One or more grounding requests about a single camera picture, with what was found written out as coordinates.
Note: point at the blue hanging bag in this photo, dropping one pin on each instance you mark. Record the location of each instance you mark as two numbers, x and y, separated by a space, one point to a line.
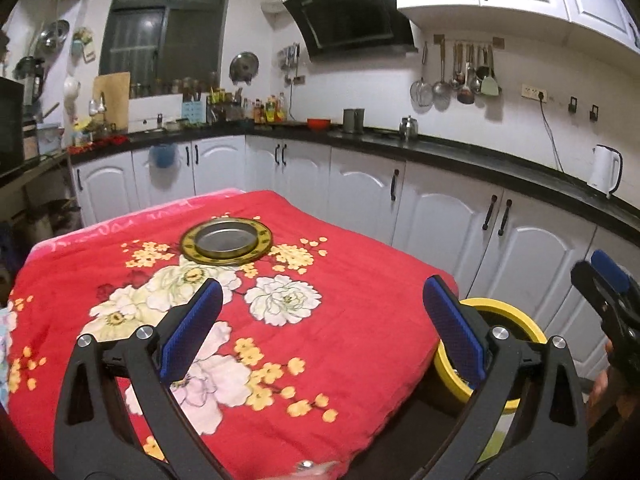
163 156

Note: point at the blender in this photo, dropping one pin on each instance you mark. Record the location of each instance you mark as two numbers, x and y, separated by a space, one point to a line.
29 77

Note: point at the wooden cutting board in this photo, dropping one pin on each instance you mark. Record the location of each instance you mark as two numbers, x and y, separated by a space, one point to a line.
112 97

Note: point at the metal teapot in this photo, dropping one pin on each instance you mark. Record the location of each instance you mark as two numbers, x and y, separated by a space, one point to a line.
408 128

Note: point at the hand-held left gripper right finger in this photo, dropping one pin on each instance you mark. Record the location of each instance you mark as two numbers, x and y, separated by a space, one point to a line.
452 330

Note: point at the red floral blanket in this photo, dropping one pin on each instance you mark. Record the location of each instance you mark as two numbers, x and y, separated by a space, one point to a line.
350 320

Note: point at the hanging small kitchen tools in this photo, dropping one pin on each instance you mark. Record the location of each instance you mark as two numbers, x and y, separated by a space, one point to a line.
291 60

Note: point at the black microwave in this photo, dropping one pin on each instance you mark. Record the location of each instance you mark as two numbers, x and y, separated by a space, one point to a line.
10 125

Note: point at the light blue box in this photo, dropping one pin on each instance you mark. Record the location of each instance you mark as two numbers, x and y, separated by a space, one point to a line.
50 139

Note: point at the metal mesh strainer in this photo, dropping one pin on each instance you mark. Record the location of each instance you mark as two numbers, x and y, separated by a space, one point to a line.
421 94

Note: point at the wall socket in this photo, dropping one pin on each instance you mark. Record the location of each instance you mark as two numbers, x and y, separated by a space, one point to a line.
535 92

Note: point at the black range hood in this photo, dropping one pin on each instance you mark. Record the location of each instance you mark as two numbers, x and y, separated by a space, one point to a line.
350 15

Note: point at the metal canister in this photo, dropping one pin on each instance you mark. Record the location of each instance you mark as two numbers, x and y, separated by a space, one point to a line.
353 121

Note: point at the gold rimmed metal plate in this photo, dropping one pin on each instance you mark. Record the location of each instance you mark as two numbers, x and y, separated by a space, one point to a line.
225 240

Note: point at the group of condiment bottles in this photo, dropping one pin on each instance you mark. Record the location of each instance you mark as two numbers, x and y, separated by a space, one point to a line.
270 110

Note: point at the black wall hook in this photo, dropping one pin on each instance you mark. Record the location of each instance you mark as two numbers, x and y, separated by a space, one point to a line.
573 104
594 113

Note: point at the dark bowled ladle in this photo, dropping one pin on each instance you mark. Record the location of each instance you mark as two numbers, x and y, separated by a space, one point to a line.
465 96

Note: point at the row of spice jars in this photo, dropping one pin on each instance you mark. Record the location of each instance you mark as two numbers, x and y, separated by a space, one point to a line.
175 87

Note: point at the pile of red chili peppers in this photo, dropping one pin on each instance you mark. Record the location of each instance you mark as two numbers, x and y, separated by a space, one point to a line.
95 144

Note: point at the hanging kitchen utensils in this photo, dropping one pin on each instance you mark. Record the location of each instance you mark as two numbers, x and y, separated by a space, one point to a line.
441 89

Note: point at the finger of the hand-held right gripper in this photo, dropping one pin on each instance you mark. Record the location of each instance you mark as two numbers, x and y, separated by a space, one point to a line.
610 270
592 285

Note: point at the white electric kettle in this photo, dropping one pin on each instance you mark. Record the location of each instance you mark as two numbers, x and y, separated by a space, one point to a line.
602 170

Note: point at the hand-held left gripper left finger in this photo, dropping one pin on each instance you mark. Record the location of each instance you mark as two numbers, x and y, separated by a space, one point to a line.
192 330

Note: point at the red bowl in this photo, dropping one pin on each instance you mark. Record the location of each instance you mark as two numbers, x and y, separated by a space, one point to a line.
319 125

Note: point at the hanging steel pot lid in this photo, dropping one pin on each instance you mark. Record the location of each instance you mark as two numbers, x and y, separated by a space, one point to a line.
53 36

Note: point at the blue utensil holder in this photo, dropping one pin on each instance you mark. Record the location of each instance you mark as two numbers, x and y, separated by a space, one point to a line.
191 111

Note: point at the wall utensil rail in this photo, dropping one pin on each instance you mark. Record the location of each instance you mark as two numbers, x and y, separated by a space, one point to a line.
467 40

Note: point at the green spatula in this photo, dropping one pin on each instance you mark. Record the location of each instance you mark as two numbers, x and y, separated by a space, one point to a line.
490 85

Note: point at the white lower cabinets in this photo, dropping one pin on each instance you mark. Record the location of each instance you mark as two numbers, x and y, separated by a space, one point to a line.
440 210

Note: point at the round metal pot lid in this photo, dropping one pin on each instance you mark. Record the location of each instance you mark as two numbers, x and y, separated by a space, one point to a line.
244 66

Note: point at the yellow plastic bin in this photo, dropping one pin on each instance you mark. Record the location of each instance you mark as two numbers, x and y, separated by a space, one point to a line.
520 317

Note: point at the person's right hand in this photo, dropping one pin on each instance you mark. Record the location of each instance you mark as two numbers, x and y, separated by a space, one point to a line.
598 392

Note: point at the dark window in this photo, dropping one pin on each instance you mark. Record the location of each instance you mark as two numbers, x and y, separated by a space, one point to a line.
165 25

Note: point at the white plastic scoop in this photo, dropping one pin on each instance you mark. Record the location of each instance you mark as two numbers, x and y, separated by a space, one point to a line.
72 90

